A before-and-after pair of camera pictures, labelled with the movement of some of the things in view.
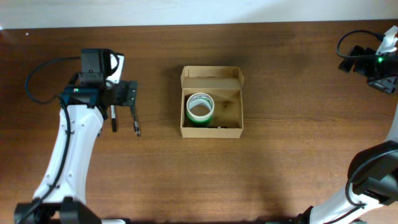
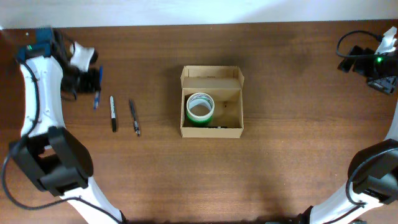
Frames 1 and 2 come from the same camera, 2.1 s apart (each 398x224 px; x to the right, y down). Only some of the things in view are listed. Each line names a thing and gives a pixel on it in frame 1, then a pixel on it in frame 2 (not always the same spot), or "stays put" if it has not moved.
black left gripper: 125,94 → 88,81
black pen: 217,127 stays put
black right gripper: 362,59 stays put
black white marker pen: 114,118 stays put
